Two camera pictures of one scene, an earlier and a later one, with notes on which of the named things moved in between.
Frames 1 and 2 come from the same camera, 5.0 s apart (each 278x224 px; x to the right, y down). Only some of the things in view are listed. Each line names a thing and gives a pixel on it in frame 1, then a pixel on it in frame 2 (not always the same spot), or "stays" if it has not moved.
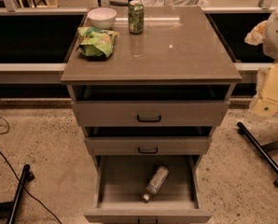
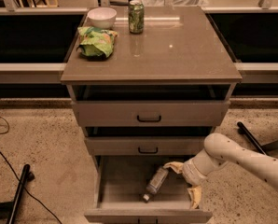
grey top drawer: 151,113 stays
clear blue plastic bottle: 156,183 stays
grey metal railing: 22,73 stays
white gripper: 277,37 -> 190,173
